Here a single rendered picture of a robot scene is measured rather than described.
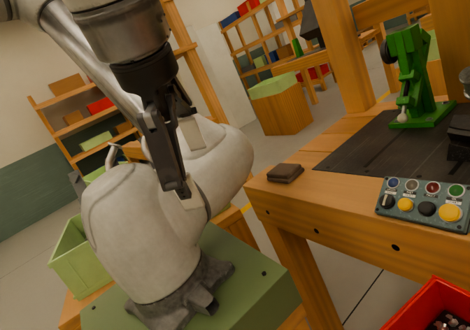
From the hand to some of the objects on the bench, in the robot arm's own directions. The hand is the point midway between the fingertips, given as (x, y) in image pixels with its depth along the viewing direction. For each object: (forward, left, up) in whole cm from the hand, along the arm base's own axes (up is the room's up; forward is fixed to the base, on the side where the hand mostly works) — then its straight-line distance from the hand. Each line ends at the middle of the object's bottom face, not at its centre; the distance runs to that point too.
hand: (195, 170), depth 47 cm
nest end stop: (+46, -25, -25) cm, 58 cm away
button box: (+26, -22, -30) cm, 45 cm away
